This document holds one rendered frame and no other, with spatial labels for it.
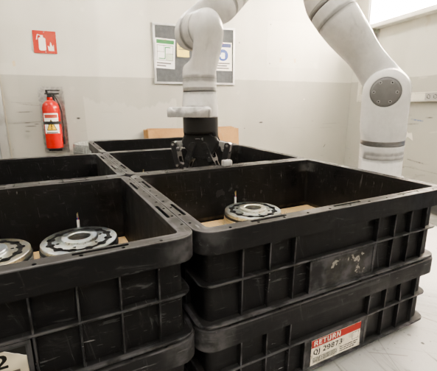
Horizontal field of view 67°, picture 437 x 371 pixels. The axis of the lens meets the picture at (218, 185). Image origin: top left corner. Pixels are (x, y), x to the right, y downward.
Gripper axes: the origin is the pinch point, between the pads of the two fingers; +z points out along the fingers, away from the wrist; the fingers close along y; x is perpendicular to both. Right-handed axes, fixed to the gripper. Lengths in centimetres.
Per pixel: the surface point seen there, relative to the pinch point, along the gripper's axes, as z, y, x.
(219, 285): 1.4, -16.3, 38.5
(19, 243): 1.7, 13.6, 35.3
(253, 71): -55, 58, -328
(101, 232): 1.8, 5.2, 28.7
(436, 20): -92, -118, -316
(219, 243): -3.5, -16.5, 39.0
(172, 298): 1.3, -12.8, 42.1
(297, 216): -4.6, -23.2, 32.2
